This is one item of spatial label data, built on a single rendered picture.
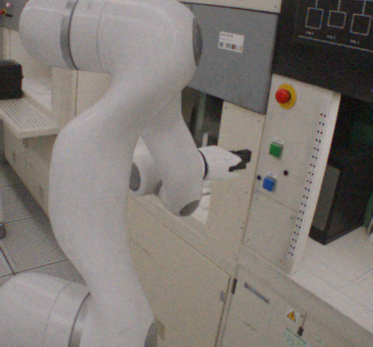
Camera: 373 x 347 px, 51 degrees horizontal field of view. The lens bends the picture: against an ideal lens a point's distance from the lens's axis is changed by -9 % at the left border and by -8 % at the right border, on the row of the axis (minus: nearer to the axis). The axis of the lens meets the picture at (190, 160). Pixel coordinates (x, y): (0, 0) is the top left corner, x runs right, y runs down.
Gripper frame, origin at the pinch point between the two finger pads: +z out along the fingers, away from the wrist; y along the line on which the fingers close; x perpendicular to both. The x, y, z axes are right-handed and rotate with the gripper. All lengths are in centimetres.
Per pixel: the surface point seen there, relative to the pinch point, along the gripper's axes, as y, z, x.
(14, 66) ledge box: -234, 5, -15
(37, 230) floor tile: -179, 3, -120
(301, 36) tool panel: 2.4, 12.4, 31.5
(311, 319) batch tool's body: 26, 13, -41
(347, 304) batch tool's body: 32.1, 16.9, -33.1
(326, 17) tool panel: 9.0, 12.4, 37.0
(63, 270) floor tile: -127, 2, -120
